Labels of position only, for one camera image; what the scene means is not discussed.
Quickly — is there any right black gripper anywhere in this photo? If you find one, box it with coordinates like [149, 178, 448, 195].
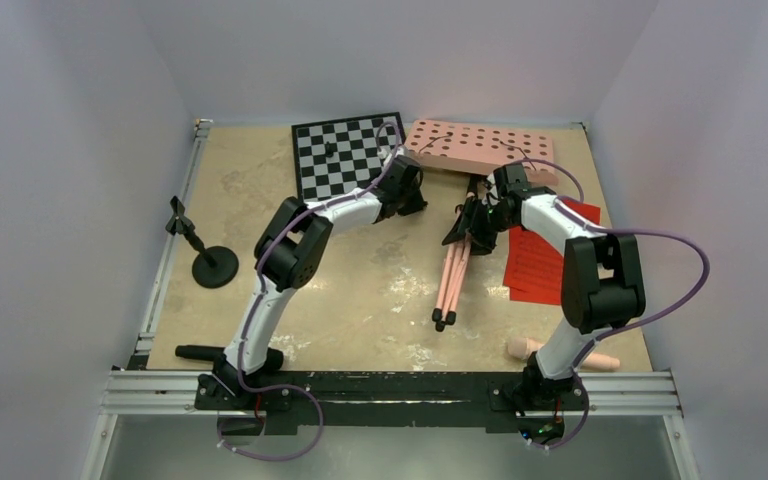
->
[442, 195, 516, 256]

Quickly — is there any pink music stand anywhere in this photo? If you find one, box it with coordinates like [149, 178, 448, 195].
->
[406, 119, 559, 332]

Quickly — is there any black white chessboard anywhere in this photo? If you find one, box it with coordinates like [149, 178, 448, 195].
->
[290, 112, 405, 203]

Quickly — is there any red sheet music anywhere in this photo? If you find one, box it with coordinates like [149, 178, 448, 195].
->
[506, 198, 603, 299]
[503, 228, 563, 306]

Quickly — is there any pink microphone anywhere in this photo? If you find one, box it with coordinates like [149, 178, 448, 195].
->
[506, 337, 621, 372]

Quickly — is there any black microphone stand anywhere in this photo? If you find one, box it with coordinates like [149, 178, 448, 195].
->
[165, 196, 239, 289]

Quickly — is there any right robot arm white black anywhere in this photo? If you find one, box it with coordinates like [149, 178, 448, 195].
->
[443, 162, 646, 407]

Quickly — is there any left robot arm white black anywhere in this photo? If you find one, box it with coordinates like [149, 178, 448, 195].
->
[212, 148, 427, 409]

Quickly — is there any black cylinder on table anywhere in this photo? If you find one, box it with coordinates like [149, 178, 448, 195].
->
[175, 344, 284, 372]

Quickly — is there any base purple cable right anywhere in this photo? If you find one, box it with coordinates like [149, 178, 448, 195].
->
[523, 374, 592, 453]

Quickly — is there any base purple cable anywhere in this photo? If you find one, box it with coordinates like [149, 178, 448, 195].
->
[523, 374, 592, 453]
[216, 384, 327, 463]

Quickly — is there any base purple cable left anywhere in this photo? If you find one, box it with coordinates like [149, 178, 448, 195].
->
[216, 384, 327, 463]

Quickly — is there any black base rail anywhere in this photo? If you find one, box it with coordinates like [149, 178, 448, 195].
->
[194, 371, 585, 435]

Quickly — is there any aluminium frame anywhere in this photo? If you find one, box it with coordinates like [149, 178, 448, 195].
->
[87, 126, 699, 479]

